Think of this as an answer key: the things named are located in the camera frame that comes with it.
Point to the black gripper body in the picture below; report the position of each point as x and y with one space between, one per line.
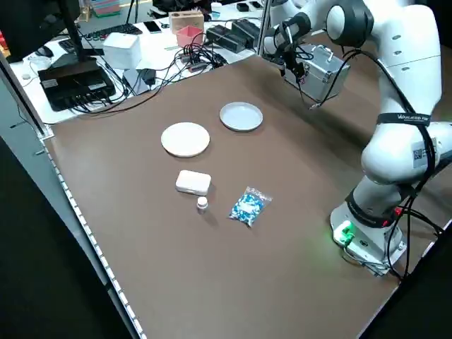
291 58

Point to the silver aluminium medical kit case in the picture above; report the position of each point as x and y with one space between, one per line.
318 79

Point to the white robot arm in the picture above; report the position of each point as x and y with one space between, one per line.
406 42

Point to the gray round plate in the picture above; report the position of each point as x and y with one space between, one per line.
241 116

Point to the white round plate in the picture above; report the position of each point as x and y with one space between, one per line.
185 139

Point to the black power supply brick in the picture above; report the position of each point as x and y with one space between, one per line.
247 31
222 39

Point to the black usb hub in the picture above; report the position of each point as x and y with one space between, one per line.
196 63

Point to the white cup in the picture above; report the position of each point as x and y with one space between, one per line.
216 7

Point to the pink open box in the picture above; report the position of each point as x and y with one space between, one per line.
190 37

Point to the brown cardboard box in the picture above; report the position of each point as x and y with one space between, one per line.
185 19

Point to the black smartphone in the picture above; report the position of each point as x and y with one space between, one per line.
152 27

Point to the bag of blue white capsules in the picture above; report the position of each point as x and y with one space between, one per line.
249 206

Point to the white plastic pill box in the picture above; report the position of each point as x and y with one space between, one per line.
193 181

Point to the white flat box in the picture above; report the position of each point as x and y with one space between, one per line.
132 83

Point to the small white pill bottle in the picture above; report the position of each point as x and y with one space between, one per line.
202 205

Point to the white cube box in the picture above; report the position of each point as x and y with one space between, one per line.
121 51

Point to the black keyboard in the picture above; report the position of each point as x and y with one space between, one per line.
116 30

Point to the black electronics box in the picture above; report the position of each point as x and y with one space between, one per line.
74 86

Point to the black monitor stand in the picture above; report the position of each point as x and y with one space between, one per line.
76 39

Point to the black computer mouse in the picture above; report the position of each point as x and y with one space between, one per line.
44 51

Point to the white desk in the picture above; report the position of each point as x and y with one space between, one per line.
35 106

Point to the black monitor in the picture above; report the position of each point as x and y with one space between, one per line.
31 24

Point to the aluminium camera post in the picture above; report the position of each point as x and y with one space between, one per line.
265 24

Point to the black wall adapter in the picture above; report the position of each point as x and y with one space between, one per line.
148 77

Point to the aluminium table edge rail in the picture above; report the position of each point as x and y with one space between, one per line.
70 197

